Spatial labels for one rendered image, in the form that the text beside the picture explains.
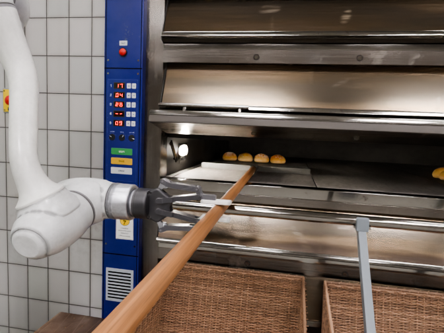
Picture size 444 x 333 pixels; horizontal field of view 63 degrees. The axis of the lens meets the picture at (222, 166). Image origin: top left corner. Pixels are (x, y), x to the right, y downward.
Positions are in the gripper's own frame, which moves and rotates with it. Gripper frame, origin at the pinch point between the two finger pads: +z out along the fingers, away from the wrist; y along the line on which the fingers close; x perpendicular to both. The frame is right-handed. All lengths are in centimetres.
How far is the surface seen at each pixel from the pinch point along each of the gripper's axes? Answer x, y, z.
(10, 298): -54, 61, -102
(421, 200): -53, 2, 63
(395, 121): -39, -24, 48
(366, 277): -5.8, 14.5, 36.2
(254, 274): -51, 35, 6
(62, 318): -46, 62, -71
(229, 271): -51, 35, -3
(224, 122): -38.8, -21.2, -5.7
